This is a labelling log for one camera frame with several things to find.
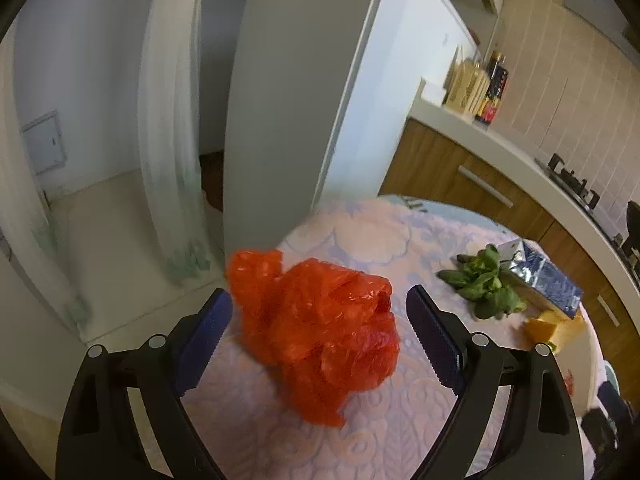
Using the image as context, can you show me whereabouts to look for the bread slice with leaf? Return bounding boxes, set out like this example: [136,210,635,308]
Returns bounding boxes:
[522,310,587,353]

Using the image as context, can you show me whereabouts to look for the pink floral tablecloth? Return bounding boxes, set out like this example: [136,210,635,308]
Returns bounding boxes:
[184,197,527,479]

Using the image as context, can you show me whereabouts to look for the dark soy sauce bottle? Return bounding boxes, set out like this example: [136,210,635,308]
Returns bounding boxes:
[474,50,504,122]

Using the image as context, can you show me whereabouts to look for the green leafy vegetable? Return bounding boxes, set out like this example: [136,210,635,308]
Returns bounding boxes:
[437,244,526,320]

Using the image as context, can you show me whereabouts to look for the large dark sauce bottle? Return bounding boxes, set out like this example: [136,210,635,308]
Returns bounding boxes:
[483,58,509,125]

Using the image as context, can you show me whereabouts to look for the red plastic bag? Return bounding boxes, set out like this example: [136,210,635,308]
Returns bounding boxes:
[228,249,400,427]

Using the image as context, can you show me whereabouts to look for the beige utensil holder basket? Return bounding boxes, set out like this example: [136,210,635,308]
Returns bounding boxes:
[444,48,490,122]

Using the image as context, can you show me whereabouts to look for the range hood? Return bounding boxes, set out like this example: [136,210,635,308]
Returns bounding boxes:
[562,0,639,65]

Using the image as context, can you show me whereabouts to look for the wooden kitchen cabinets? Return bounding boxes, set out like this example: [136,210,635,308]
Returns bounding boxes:
[380,119,639,366]

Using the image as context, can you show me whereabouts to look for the black gas stove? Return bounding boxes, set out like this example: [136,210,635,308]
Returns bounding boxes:
[535,154,639,284]

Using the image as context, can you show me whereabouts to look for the blue milk carton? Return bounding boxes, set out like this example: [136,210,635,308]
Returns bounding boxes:
[498,238,582,320]

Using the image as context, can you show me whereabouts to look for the light blue perforated basket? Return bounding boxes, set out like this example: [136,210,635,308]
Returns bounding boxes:
[604,361,620,393]

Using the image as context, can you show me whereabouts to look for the white countertop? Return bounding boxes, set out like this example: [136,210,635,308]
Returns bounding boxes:
[409,96,639,308]

